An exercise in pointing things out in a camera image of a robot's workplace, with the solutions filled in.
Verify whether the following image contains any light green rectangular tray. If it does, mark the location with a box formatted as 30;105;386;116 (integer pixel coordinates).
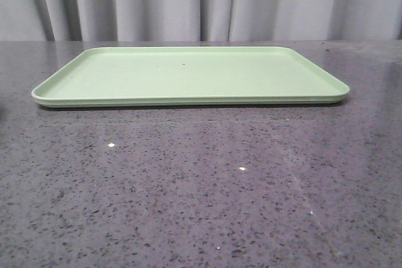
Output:
31;46;350;108

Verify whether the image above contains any grey pleated curtain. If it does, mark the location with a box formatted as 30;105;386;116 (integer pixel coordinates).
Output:
1;0;401;41

